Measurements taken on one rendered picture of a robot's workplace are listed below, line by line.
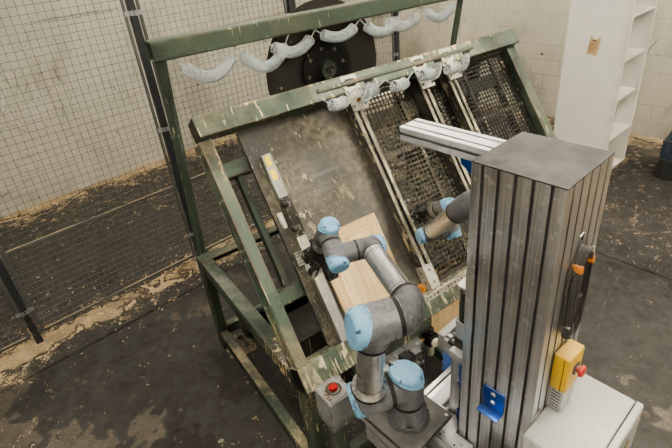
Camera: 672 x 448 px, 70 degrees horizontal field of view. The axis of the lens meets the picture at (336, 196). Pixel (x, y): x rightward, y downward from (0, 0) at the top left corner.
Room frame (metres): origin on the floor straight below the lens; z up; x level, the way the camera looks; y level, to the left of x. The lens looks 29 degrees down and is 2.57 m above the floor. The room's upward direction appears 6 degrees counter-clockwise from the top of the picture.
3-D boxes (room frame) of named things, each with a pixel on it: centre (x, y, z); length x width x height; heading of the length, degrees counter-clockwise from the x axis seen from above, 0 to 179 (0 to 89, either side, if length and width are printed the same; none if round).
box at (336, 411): (1.35, 0.09, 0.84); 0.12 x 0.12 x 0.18; 32
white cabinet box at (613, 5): (4.89, -2.90, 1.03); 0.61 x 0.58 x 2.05; 129
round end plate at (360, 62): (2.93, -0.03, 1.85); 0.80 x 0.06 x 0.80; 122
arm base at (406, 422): (1.12, -0.17, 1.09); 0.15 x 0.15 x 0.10
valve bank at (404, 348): (1.65, -0.24, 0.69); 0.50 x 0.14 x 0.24; 122
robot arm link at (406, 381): (1.12, -0.17, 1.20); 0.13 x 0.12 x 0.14; 104
